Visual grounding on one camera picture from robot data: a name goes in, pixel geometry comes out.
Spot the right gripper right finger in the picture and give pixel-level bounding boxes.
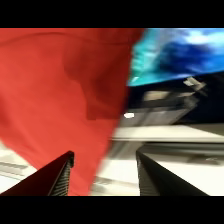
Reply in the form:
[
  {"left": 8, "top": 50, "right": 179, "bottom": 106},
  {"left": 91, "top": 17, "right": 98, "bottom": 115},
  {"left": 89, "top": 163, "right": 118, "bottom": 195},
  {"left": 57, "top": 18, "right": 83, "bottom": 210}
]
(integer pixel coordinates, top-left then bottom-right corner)
[{"left": 135, "top": 149, "right": 210, "bottom": 197}]

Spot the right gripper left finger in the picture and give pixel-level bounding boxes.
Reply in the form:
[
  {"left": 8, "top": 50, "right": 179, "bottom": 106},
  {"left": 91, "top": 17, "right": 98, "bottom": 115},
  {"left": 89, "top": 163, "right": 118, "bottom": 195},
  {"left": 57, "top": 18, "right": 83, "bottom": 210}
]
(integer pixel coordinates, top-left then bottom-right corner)
[{"left": 0, "top": 150, "right": 75, "bottom": 197}]

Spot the red garment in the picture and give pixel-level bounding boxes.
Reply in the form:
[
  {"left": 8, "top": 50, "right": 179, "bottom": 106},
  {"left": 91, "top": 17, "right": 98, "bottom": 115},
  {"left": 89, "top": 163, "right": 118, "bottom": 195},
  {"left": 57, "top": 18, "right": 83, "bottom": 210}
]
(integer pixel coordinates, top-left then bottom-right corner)
[{"left": 0, "top": 28, "right": 146, "bottom": 197}]

